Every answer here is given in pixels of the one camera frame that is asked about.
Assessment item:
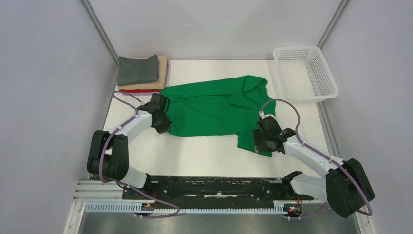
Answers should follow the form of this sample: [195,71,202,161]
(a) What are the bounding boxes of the aluminium corner post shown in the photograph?
[80,0,119,66]
[317,0,351,49]

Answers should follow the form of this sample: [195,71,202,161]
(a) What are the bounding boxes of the beige folded t-shirt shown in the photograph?
[117,55,169,90]

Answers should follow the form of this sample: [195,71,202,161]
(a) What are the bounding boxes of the aluminium frame rail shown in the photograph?
[73,180,123,202]

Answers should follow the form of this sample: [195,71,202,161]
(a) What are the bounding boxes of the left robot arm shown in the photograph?
[86,93,173,199]

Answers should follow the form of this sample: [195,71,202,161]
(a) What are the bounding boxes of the right aluminium corner post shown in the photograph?
[317,0,351,49]

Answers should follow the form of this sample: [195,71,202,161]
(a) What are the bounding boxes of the white slotted cable duct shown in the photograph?
[84,202,302,215]

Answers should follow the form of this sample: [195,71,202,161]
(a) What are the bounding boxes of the white plastic basket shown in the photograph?
[273,45,339,103]

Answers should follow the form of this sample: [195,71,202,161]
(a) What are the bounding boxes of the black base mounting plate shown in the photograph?
[141,175,313,209]

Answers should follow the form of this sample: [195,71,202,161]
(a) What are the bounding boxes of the left aluminium corner post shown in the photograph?
[80,0,119,66]

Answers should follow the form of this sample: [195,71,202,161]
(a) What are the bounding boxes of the red folded t-shirt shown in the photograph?
[120,89,161,94]

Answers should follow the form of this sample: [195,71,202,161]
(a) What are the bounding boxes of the green t-shirt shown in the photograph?
[160,75,276,153]

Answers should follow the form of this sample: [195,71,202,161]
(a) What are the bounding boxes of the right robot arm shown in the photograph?
[253,113,375,218]

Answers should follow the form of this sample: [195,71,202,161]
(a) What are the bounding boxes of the grey folded t-shirt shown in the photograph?
[117,55,159,86]

